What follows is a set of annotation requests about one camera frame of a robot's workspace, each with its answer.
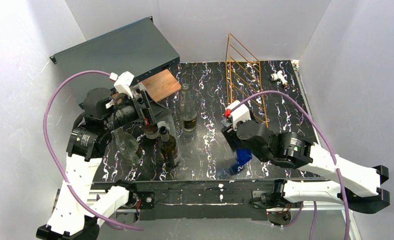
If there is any dark brown wine bottle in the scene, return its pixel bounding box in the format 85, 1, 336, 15
157, 126, 180, 168

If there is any gold wire wine rack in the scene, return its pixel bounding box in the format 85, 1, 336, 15
224, 33, 270, 129

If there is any wooden board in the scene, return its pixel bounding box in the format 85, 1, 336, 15
141, 79, 181, 102

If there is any clear tall glass bottle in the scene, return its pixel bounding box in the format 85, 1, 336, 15
179, 83, 197, 132

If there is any clear round glass bottle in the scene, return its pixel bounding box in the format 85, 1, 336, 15
112, 127, 143, 164

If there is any white pipe fitting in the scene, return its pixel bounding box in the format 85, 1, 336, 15
270, 70, 289, 87

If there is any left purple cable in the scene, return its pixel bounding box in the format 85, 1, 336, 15
43, 69, 145, 232

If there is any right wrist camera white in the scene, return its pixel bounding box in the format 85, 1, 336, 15
224, 100, 252, 130

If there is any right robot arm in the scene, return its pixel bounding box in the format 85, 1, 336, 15
221, 119, 391, 214

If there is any blue glass bottle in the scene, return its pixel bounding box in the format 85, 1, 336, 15
230, 148, 253, 175

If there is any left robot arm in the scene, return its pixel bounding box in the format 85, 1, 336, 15
36, 83, 172, 240

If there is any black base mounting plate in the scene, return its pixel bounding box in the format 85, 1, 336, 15
90, 180, 304, 222

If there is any grey rack server box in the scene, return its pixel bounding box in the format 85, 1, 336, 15
49, 16, 181, 110

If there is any aluminium frame rail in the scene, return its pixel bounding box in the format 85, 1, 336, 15
52, 188, 364, 240

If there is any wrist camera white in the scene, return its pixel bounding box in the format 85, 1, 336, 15
224, 100, 252, 130
113, 71, 135, 99

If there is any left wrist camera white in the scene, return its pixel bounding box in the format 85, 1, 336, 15
113, 71, 135, 99

